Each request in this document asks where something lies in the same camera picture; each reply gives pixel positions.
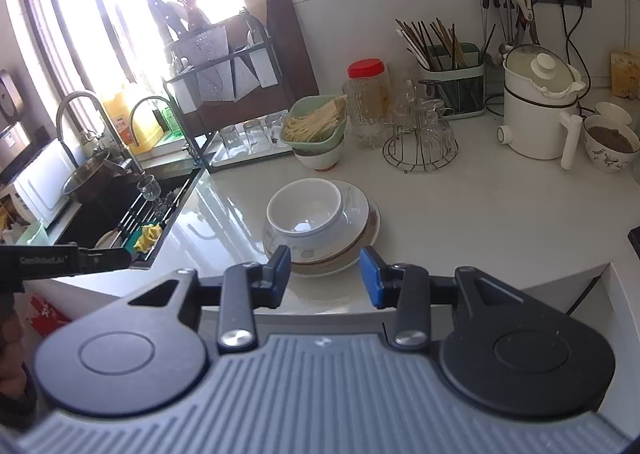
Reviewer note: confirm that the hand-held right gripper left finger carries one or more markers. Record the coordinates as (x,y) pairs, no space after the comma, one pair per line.
(280,269)

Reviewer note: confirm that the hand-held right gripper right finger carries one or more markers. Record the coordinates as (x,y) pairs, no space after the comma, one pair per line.
(372,276)

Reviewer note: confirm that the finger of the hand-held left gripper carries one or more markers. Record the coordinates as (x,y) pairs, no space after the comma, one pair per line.
(107,259)

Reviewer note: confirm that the large white red-flower plate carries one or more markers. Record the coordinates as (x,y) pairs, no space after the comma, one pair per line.
(325,270)

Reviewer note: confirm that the plain white bowl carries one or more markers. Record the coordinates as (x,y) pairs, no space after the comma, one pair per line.
(300,209)

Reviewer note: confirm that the person's left hand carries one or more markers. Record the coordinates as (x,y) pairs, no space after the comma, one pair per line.
(10,349)

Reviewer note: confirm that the black sink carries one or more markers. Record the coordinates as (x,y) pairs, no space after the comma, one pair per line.
(90,234)

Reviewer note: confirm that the yellow cloth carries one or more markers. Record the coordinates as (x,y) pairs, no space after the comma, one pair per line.
(149,236)

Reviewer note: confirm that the red packet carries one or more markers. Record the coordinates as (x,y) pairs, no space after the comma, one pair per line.
(50,314)

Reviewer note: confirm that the steel pot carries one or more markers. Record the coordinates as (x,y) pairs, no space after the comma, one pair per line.
(92,179)

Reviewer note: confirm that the white appliance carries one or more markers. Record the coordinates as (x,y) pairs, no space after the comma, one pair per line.
(42,179)

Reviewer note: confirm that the glass goblet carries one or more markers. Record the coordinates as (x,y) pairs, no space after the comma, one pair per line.
(148,186)

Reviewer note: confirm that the steel drip tray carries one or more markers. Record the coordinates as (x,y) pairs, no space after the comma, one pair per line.
(250,158)

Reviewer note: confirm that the white bowl red foot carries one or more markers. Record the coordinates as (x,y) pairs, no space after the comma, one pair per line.
(320,157)

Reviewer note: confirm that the clear tumbler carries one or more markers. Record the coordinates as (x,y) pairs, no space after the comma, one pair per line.
(255,134)
(231,140)
(276,127)

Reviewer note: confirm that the yellow oil bottle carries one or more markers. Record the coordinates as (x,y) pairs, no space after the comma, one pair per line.
(127,119)

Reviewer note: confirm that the green colander bowl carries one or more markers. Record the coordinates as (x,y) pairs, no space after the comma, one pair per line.
(330,134)

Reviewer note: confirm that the textured glass pitcher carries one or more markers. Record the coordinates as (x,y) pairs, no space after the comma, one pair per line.
(365,129)

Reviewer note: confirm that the pale dried noodles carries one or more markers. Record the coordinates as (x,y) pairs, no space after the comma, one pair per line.
(312,122)

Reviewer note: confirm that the green bottle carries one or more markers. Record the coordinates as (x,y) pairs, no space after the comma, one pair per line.
(169,119)

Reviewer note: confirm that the cut glass tumbler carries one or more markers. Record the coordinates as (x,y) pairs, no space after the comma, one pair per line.
(440,129)

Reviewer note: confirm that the small steel faucet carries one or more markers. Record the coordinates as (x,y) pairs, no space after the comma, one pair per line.
(147,101)

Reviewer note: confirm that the tall steel faucet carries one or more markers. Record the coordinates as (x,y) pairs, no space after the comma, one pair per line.
(87,97)

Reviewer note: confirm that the clear drinking glass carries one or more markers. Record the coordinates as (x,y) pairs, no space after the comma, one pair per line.
(406,107)

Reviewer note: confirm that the green chopstick holder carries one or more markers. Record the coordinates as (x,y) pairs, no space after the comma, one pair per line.
(450,94)

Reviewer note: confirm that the black dish rack with utensils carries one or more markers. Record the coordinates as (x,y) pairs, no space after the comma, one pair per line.
(220,79)

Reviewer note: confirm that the red lid plastic jar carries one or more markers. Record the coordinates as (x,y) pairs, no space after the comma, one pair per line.
(368,70)

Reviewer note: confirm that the white electric kettle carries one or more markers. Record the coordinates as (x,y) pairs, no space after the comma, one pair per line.
(530,129)

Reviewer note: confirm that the brown cutting board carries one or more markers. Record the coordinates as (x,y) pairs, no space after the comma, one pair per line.
(295,49)

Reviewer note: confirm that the bundle of chopsticks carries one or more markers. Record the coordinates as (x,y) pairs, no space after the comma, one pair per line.
(430,42)

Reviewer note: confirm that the steel ladle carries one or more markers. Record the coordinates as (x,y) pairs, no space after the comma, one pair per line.
(501,52)

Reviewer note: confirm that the floral ceramic bowl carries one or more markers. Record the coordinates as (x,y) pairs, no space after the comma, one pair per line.
(607,159)

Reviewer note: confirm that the black induction cooker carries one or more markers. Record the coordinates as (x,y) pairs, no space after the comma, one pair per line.
(635,240)

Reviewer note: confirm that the wooden spatula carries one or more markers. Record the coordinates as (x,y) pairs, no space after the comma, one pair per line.
(255,2)

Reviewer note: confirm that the small white cup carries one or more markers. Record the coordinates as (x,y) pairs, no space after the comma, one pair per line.
(612,110)

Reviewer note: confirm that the yellow package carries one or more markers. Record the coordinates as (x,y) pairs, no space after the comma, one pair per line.
(626,77)

